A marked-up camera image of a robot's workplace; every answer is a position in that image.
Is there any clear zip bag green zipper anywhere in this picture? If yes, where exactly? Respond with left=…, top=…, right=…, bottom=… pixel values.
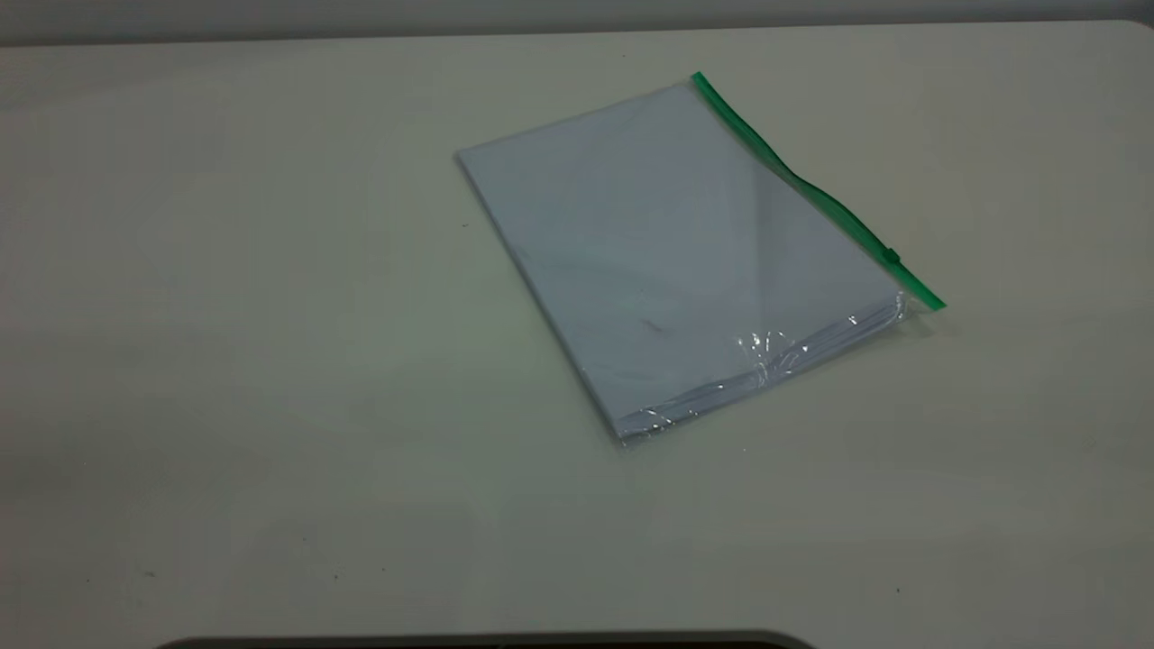
left=455, top=70, right=948, bottom=447

